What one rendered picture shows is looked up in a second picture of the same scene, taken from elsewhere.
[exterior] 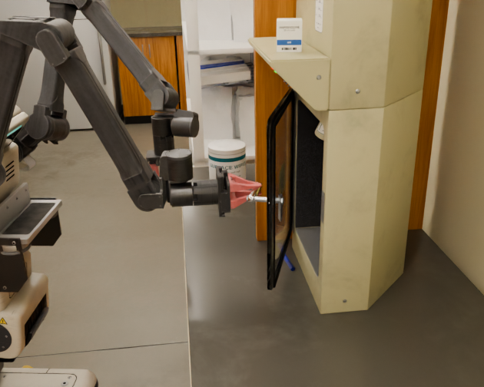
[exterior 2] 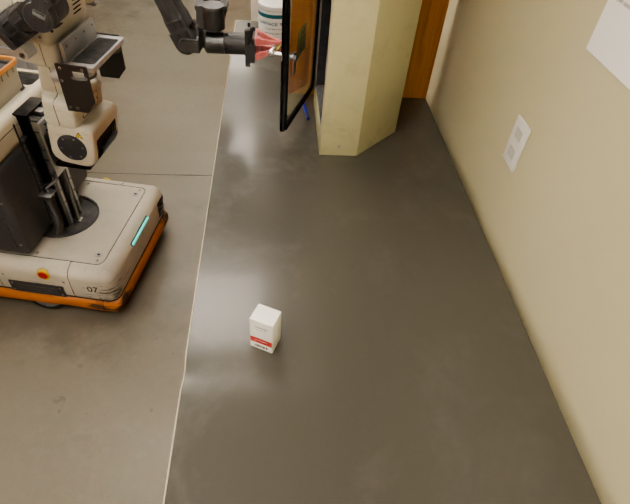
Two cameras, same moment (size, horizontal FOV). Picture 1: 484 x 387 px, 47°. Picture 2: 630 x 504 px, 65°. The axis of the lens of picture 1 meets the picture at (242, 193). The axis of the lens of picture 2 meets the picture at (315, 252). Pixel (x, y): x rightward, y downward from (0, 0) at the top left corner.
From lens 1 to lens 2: 0.27 m
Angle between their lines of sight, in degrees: 22
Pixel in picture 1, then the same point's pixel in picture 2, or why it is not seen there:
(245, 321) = (260, 153)
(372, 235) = (364, 95)
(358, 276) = (350, 127)
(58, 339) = (134, 162)
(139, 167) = (178, 13)
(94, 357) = (163, 179)
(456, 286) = (432, 146)
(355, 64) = not seen: outside the picture
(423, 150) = (435, 27)
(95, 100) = not seen: outside the picture
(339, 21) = not seen: outside the picture
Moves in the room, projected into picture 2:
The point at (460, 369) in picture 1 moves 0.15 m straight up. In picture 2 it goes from (407, 203) to (420, 156)
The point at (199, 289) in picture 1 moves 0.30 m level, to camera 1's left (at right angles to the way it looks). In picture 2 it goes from (230, 126) to (133, 117)
